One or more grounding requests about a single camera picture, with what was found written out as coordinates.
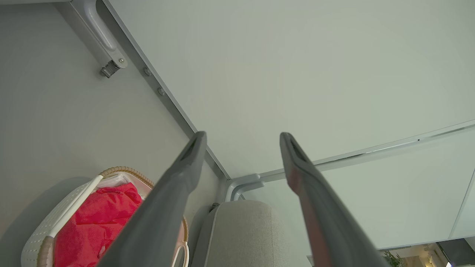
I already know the red and white garment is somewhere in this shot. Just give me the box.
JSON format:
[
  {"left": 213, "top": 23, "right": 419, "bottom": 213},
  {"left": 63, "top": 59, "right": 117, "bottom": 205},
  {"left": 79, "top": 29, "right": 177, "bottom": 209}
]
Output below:
[{"left": 54, "top": 182, "right": 143, "bottom": 267}]

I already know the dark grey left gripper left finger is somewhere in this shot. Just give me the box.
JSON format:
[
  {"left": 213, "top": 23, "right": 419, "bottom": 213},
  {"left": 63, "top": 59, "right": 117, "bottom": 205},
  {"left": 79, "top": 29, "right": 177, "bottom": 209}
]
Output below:
[{"left": 97, "top": 131, "right": 207, "bottom": 267}]

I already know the black metal caster wheel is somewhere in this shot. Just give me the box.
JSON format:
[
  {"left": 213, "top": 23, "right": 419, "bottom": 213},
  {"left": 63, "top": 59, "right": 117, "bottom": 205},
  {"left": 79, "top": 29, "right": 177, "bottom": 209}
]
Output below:
[{"left": 100, "top": 60, "right": 121, "bottom": 78}]

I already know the green potted plant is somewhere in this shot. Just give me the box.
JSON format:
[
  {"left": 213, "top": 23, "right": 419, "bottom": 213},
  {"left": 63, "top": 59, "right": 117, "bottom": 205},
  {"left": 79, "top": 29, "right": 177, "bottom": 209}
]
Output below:
[{"left": 382, "top": 250, "right": 403, "bottom": 267}]

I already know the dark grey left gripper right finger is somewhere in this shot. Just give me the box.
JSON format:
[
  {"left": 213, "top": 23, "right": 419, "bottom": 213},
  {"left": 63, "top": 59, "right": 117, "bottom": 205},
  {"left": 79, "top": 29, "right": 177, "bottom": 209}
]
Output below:
[{"left": 279, "top": 132, "right": 391, "bottom": 267}]

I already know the grey partition foot with caster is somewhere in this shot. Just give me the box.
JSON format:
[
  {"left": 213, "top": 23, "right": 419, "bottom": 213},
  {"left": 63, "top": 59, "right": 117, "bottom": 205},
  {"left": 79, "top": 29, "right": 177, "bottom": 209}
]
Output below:
[{"left": 71, "top": 0, "right": 128, "bottom": 69}]

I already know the grey curved partition foot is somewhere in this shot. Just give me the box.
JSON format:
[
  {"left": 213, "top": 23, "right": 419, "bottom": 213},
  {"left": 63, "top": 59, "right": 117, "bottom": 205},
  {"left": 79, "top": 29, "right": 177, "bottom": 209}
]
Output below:
[
  {"left": 225, "top": 174, "right": 260, "bottom": 202},
  {"left": 233, "top": 181, "right": 265, "bottom": 201}
]

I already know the grey fabric sofa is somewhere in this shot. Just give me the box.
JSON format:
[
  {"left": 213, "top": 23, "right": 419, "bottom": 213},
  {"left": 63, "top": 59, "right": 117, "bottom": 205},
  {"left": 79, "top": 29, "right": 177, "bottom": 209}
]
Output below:
[{"left": 190, "top": 200, "right": 312, "bottom": 267}]

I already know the white cloth basket liner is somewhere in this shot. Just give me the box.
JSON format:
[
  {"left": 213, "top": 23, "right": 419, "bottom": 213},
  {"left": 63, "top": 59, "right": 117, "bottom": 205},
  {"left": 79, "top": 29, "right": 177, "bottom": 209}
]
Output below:
[{"left": 97, "top": 174, "right": 132, "bottom": 189}]

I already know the grey partition floor rail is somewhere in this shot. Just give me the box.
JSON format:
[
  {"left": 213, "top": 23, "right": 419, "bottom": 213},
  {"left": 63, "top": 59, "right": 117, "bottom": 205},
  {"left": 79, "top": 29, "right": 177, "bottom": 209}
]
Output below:
[{"left": 102, "top": 0, "right": 232, "bottom": 180}]

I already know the cream laundry basket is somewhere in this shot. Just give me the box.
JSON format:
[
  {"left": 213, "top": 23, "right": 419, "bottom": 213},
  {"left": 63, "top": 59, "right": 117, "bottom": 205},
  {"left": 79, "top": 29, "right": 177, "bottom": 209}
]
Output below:
[{"left": 21, "top": 166, "right": 190, "bottom": 267}]

